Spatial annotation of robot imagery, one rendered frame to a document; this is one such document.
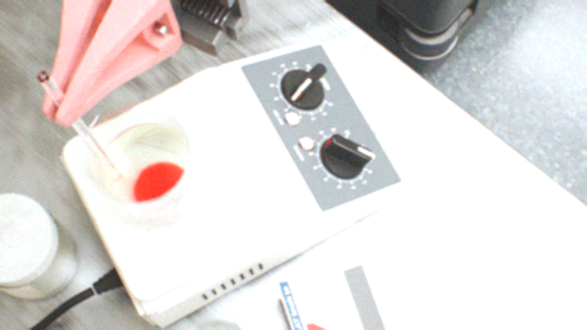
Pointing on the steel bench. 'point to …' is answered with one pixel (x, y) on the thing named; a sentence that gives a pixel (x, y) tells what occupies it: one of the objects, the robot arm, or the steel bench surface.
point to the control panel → (320, 127)
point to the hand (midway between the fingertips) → (63, 105)
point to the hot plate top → (148, 291)
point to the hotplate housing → (333, 221)
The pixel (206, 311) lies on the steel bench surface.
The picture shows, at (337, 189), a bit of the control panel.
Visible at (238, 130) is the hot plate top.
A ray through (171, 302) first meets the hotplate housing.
